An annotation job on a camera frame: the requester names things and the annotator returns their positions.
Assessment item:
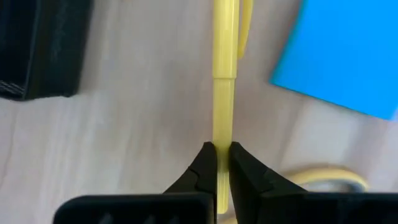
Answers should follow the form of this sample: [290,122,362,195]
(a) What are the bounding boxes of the yellow-handled scissors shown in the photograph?
[284,167,370,194]

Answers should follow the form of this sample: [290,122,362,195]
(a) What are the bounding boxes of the blue sticky note pad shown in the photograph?
[269,0,398,121]

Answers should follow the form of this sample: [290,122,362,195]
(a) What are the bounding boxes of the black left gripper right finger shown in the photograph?
[229,141,398,224]

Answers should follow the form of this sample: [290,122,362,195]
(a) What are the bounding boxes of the black mesh desk organizer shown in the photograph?
[0,0,95,102]

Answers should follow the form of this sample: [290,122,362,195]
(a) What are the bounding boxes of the yellow pen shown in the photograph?
[212,0,254,215]

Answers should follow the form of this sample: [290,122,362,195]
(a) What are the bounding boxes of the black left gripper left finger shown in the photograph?
[52,141,218,224]

